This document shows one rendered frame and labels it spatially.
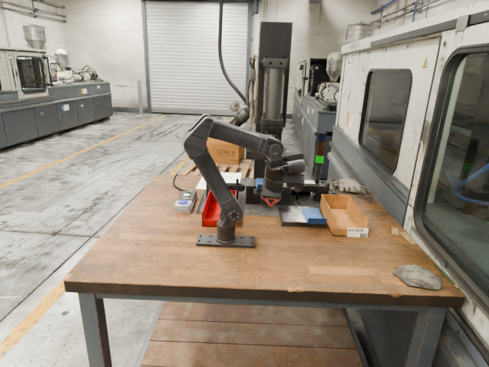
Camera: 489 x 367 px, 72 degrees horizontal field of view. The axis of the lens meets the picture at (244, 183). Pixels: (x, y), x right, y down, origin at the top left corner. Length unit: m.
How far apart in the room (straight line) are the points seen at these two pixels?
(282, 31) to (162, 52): 9.70
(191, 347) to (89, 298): 0.77
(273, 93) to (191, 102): 9.56
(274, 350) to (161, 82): 10.00
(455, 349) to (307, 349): 0.74
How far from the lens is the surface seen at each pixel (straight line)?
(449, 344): 1.29
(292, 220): 1.32
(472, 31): 1.27
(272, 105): 1.40
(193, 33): 10.87
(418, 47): 1.75
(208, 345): 1.78
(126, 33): 11.55
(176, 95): 11.02
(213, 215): 1.37
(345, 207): 1.52
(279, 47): 1.48
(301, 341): 1.83
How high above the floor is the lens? 1.47
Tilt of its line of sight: 19 degrees down
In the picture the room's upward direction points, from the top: 2 degrees clockwise
